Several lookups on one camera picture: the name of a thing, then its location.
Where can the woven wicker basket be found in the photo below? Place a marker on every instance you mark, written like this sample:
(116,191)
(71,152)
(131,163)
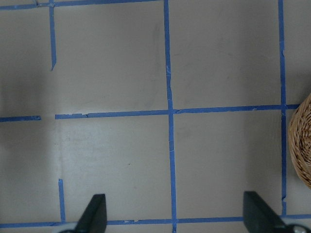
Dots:
(299,141)

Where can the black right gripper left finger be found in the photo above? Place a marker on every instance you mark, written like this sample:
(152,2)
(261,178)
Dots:
(94,218)

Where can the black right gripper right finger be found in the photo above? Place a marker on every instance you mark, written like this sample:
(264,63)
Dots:
(259,217)

